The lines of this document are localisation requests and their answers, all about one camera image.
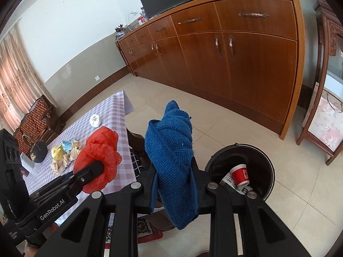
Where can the white tissue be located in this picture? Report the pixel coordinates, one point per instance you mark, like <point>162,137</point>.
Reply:
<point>95,121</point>

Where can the carved wooden side stand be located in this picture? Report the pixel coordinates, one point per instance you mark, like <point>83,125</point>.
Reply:
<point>328,71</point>

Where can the red white can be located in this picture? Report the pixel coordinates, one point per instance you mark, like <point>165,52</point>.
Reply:
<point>140,20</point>

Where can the white printed paper package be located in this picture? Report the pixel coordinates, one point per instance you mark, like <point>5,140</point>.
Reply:
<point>228,181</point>

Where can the wooden chair with checkered cushion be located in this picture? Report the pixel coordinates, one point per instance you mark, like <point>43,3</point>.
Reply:
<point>140,163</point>

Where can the long wooden sideboard cabinet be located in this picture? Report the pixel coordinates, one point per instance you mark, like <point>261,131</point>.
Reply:
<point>245,55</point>

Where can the black cast iron teapot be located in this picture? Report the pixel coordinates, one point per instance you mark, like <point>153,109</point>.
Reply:
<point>38,148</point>

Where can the light blue paper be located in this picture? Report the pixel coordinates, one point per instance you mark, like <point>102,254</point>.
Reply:
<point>67,145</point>

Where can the floral pink storage box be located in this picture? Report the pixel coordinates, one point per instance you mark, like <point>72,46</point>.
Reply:
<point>327,121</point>

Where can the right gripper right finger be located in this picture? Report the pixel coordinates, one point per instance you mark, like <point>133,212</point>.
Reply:
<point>199,188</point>

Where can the beige patterned curtain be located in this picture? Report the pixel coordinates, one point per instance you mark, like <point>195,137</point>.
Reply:
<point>20,84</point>

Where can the white box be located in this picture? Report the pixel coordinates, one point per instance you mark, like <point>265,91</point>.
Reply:
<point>27,164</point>

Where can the small potted plant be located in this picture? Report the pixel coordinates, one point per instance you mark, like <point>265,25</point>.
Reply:
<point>120,31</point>

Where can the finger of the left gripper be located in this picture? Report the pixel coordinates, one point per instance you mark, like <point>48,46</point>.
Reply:
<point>78,180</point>

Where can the beige cloth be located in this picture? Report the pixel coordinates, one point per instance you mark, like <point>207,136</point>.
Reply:
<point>60,166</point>

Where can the pink checkered tablecloth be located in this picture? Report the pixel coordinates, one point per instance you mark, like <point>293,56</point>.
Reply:
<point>112,112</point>

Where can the red paper cup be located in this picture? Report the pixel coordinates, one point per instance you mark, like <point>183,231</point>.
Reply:
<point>240,175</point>

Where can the black trash bin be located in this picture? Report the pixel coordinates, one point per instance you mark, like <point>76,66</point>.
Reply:
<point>259,167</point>

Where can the red patterned floor rug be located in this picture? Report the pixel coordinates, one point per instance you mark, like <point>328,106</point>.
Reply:
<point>146,232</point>

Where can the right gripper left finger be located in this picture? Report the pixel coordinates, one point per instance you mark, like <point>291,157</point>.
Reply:
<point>151,188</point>

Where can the blue knitted cloth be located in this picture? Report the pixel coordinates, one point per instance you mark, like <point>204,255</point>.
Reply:
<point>169,146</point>

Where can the wooden carved sofa bench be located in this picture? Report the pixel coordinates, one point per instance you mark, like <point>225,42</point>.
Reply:
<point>40,123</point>

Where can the yellow cloth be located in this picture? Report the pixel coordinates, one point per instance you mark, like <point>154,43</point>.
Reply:
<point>57,153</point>

